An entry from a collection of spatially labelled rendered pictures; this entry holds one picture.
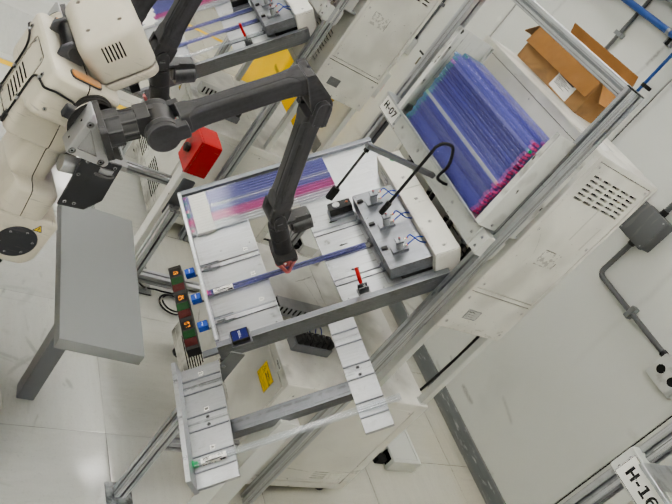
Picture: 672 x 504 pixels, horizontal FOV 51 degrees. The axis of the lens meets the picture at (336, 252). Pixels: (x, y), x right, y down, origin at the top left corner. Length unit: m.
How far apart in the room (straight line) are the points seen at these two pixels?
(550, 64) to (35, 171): 1.64
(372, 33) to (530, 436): 2.03
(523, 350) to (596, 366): 0.41
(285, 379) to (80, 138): 1.05
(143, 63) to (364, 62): 1.77
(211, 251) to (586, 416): 1.95
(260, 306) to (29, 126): 0.80
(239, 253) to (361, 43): 1.37
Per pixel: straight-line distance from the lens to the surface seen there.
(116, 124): 1.61
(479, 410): 3.82
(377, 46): 3.32
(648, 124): 3.68
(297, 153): 1.82
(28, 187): 1.87
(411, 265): 2.07
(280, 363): 2.31
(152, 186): 3.59
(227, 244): 2.29
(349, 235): 2.24
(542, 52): 2.56
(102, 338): 2.03
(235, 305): 2.12
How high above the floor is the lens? 1.97
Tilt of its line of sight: 26 degrees down
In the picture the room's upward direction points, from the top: 40 degrees clockwise
